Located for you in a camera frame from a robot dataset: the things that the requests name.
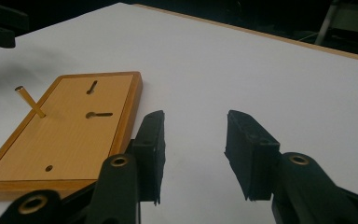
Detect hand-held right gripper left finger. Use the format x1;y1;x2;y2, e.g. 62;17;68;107
130;109;166;206

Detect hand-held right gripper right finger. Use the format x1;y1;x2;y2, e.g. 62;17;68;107
224;109;282;202

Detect wooden photo frame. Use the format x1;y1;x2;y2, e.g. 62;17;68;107
0;71;144;201

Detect grey metal stand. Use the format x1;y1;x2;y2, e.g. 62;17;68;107
314;0;358;48

